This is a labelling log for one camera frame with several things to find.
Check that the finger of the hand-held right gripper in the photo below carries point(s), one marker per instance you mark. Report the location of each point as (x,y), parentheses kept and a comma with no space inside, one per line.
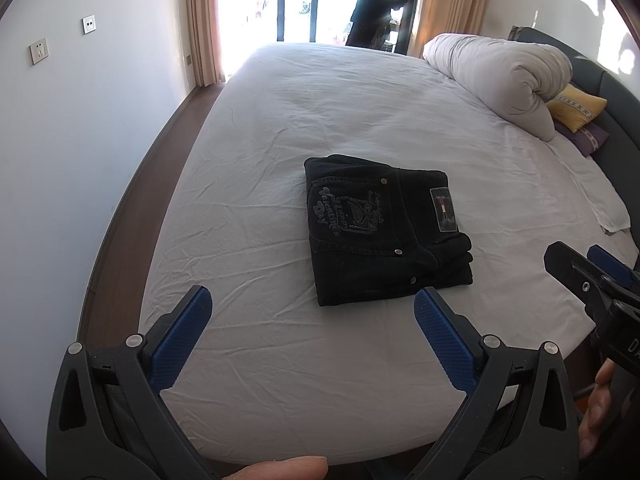
(570,265)
(612,262)

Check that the dark grey bed headboard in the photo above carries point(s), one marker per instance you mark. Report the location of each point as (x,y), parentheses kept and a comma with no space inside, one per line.
(617,95)

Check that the white sheeted bed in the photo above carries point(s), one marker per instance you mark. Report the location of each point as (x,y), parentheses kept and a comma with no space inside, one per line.
(310,105)

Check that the purple pillow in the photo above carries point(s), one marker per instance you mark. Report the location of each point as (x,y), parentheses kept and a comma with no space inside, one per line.
(587,140)

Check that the white wall socket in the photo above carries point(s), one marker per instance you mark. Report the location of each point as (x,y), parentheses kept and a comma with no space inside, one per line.
(39,51)
(89,24)

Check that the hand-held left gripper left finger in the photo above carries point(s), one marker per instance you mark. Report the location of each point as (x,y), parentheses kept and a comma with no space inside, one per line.
(180,345)

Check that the beige curtain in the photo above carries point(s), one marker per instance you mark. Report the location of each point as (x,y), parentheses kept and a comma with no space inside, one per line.
(450,0)
(202,20)

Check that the person's right hand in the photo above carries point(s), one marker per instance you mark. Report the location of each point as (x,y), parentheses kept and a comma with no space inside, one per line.
(595,415)

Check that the person's left hand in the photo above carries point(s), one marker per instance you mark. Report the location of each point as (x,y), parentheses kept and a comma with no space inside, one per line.
(285,469)

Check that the yellow pillow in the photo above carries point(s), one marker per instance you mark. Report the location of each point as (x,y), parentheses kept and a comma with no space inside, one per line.
(577,107)

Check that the black pants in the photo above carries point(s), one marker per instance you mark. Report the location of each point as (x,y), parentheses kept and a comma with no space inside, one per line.
(360,270)

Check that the rolled white duvet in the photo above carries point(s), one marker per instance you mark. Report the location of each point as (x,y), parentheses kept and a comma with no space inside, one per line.
(500,70)

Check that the glass balcony door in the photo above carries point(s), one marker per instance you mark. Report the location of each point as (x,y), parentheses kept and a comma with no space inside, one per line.
(290,5)

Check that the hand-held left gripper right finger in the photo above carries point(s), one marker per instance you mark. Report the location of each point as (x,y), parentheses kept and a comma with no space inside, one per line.
(445,345)

